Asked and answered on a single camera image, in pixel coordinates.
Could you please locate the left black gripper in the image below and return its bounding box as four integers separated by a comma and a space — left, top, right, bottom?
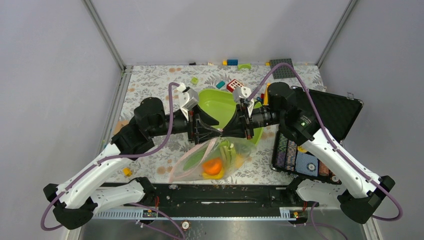
149, 104, 223, 144

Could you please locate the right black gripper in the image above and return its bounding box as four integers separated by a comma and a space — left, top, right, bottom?
222, 102, 284, 140

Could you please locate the white green toy leek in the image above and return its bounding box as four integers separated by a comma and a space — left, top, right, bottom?
219, 140, 237, 166

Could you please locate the clear zip top bag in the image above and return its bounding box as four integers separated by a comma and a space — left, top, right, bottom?
168, 137, 256, 183

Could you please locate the orange toy fruit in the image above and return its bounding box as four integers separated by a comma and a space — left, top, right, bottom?
202, 157, 223, 175

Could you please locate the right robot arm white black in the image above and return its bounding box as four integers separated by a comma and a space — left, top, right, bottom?
222, 82, 395, 224

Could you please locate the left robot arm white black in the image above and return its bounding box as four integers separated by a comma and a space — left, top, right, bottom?
43, 97, 219, 230

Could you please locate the green plastic tray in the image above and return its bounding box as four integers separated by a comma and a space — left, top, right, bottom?
198, 88, 265, 144

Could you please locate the yellow blue brick tower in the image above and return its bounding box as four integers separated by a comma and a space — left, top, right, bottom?
257, 83, 270, 106

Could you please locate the red white window brick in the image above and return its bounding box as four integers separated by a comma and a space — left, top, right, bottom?
226, 79, 244, 93

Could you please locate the teal small brick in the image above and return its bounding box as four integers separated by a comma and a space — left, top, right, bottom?
216, 81, 226, 89

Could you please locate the floral table mat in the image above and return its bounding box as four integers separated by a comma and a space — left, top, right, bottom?
99, 64, 327, 186

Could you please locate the green arch brick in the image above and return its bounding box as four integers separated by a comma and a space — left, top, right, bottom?
237, 63, 252, 71

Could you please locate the blue yellow brick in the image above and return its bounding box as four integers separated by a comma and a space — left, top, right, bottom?
222, 59, 239, 66

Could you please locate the grey brick baseplate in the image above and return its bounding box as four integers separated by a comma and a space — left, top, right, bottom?
269, 58, 296, 80

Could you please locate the tan curved wooden piece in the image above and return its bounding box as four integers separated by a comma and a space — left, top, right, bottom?
112, 120, 129, 136

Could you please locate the small yellow brick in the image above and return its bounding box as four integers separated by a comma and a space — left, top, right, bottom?
122, 167, 133, 177

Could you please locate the black poker chip case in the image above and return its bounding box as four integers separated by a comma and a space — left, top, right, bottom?
271, 89, 363, 185

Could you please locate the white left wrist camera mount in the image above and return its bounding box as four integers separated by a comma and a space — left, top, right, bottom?
176, 82, 199, 121

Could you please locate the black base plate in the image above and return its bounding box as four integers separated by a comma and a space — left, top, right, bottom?
91, 178, 320, 220

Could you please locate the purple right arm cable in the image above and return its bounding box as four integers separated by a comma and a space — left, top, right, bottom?
246, 62, 404, 222

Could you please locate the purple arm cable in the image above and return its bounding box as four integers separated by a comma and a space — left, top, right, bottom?
246, 62, 404, 222
40, 82, 181, 232

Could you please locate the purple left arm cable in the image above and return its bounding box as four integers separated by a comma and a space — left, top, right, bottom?
40, 82, 181, 232

